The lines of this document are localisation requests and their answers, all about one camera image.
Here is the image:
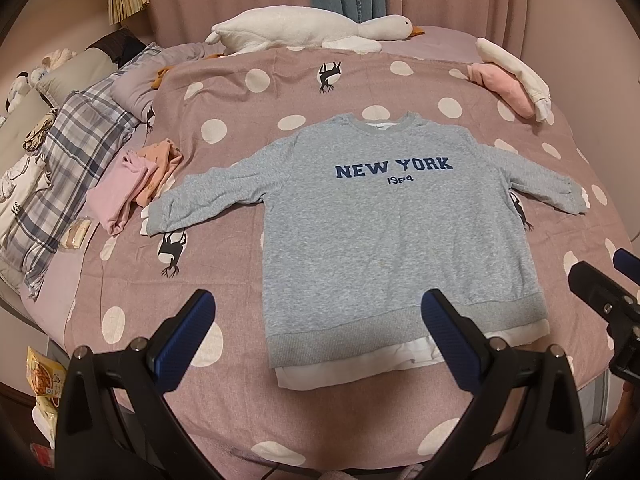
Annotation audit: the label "grey New York sweatshirt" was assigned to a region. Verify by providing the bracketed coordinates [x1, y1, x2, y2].
[141, 113, 587, 391]

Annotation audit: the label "light pink folded clothes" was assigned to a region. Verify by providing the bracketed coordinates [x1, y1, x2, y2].
[87, 151, 157, 236]

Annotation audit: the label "orange folded clothes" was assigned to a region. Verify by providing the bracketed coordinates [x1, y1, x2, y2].
[136, 139, 183, 207]

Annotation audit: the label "yellow snack bag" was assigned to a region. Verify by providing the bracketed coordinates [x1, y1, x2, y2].
[26, 347, 66, 412]

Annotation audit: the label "blue plaid pillow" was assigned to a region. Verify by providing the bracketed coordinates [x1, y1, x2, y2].
[1, 42, 162, 298]

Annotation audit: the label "beige pillow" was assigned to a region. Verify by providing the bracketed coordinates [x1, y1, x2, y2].
[36, 48, 118, 107]

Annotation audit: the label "white goose plush toy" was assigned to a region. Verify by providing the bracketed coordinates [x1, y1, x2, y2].
[205, 6, 424, 55]

